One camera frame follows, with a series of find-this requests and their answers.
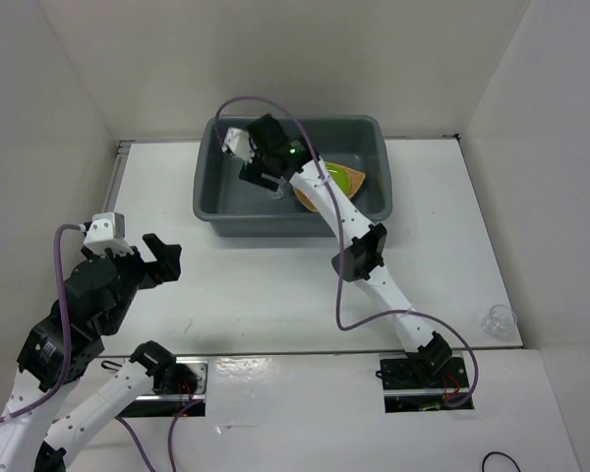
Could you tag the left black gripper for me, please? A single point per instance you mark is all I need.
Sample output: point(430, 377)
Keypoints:
point(168, 257)

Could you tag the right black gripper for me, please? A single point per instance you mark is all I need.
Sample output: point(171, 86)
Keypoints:
point(256, 178)

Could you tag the clear plastic cup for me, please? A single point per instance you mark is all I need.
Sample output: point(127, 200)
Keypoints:
point(280, 190)
point(500, 322)

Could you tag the green round plate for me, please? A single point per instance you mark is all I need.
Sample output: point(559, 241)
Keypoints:
point(340, 176)

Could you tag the orange woven triangular basket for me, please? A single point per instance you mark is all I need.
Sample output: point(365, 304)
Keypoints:
point(357, 179)

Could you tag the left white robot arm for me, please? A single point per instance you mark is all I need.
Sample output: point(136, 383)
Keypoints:
point(92, 303)

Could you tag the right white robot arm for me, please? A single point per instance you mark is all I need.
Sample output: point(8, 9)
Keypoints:
point(267, 151)

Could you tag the grey plastic bin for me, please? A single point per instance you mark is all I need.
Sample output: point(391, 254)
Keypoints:
point(236, 208)

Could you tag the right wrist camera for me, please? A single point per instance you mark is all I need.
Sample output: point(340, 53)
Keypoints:
point(237, 142)

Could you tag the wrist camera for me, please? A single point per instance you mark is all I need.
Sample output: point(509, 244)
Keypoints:
point(237, 142)
point(106, 233)

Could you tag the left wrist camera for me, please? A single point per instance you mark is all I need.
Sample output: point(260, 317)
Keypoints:
point(106, 233)

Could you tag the aluminium table edge rail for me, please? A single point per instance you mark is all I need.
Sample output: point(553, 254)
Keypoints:
point(115, 180)

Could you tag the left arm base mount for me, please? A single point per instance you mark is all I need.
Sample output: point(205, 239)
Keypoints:
point(187, 388)

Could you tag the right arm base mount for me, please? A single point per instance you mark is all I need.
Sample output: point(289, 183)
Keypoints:
point(403, 392)

